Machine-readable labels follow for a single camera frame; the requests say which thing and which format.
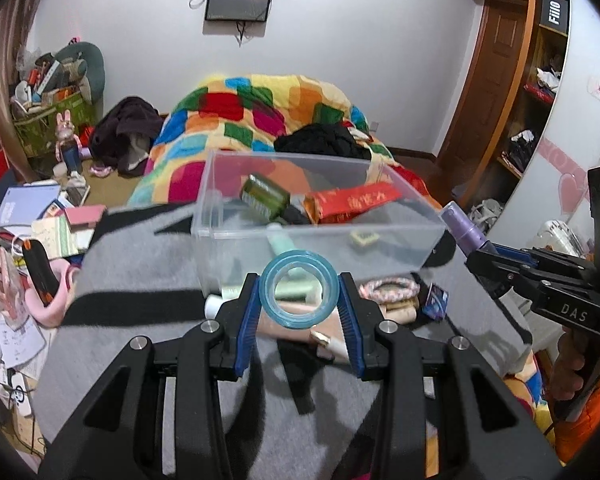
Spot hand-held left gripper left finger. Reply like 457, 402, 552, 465
39, 272, 261, 480

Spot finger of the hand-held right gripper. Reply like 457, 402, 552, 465
490, 242, 597, 287
465, 248, 551, 307

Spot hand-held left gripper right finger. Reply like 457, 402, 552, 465
330, 272, 562, 480

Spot blue tape roll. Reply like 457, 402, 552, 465
259, 248, 340, 330

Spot mint green tube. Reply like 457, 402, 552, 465
203, 285, 242, 322
266, 222, 326, 311

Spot peach tube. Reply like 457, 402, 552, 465
257, 305, 351, 347

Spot pink braided bracelet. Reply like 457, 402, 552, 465
358, 276, 421, 304

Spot beige cosmetic tube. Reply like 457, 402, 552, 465
382, 299, 422, 329

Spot purple spray bottle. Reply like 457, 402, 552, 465
440, 200, 499, 262

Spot clear plastic box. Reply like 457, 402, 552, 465
190, 150, 448, 297

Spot orange sleeved right forearm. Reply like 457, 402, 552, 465
554, 360, 600, 465

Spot person's right hand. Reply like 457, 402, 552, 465
551, 331, 600, 407

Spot gold capped lipstick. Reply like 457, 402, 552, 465
308, 328, 354, 364

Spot white shoes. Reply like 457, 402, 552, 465
467, 198, 504, 234

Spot small blue packet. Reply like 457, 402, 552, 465
419, 282, 450, 322

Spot black bag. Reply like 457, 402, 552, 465
507, 129, 539, 172

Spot white sliding wardrobe door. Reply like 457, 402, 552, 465
484, 0, 600, 262

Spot red snack packet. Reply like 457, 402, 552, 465
302, 183, 402, 225

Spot dark green bottle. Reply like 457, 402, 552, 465
239, 173, 291, 221

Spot wooden wardrobe shelves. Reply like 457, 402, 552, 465
479, 0, 582, 242

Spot red clothes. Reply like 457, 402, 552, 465
524, 82, 556, 104

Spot black clothing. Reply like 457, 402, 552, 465
273, 122, 376, 161

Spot wooden door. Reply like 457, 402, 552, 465
437, 0, 531, 162

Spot pink curved stand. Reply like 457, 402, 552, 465
25, 259, 82, 327

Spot pink notebook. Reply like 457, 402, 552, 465
62, 204, 107, 227

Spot green printed book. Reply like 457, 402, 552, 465
32, 217, 81, 261

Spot black handheld device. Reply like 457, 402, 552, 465
22, 238, 61, 307

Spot colourful checked blanket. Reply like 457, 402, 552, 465
127, 74, 556, 461

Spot dark clothing pile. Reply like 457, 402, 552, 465
88, 95, 165, 177

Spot black storage box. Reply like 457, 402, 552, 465
538, 0, 571, 37

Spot pile of papers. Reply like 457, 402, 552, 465
0, 310, 47, 377

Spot pink fan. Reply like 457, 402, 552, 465
0, 248, 31, 322

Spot blue notebook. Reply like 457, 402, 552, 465
0, 184, 61, 229

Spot pink rabbit toy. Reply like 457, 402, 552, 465
53, 108, 86, 179

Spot green bag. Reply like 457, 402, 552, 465
12, 87, 99, 159

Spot grey green pillow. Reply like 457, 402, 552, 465
55, 41, 106, 107

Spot striped curtain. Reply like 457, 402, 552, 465
0, 0, 57, 162

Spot small black wall monitor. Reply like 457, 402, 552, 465
203, 0, 275, 23

